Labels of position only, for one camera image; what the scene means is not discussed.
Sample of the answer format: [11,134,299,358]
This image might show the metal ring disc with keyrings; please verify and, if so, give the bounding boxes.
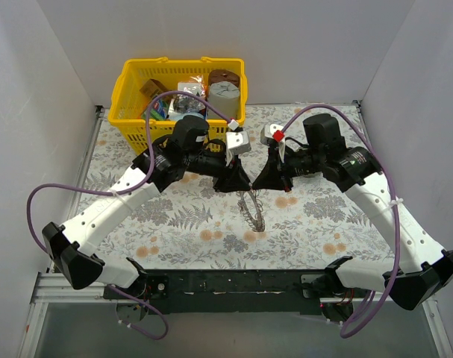
[237,189,266,233]

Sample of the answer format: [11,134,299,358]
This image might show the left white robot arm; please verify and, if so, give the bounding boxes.
[42,116,251,298]

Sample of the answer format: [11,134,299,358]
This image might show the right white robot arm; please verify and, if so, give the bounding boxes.
[253,113,453,310]

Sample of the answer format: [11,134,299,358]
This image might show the floral patterned mat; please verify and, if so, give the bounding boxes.
[61,104,405,270]

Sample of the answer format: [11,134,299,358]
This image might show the silver foil bag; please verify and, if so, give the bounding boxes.
[168,75,206,121]

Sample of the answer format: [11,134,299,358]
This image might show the green snack packet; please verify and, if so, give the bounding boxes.
[140,98,168,121]

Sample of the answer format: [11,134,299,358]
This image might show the brown cylinder roll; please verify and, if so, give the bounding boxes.
[207,69,240,87]

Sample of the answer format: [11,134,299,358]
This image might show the yellow plastic basket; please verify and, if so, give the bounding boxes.
[107,56,247,154]

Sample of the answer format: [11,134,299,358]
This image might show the brown cardboard box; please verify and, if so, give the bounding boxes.
[140,78,169,101]

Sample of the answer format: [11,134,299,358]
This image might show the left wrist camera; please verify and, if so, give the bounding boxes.
[225,119,252,166]

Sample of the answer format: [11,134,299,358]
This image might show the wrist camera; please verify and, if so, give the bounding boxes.
[260,124,286,164]
[225,119,252,166]

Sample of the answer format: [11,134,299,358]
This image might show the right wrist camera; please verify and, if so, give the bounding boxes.
[260,124,286,164]

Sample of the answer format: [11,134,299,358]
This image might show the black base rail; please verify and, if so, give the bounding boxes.
[102,266,372,316]

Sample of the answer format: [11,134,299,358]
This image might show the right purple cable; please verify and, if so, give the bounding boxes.
[272,104,403,339]

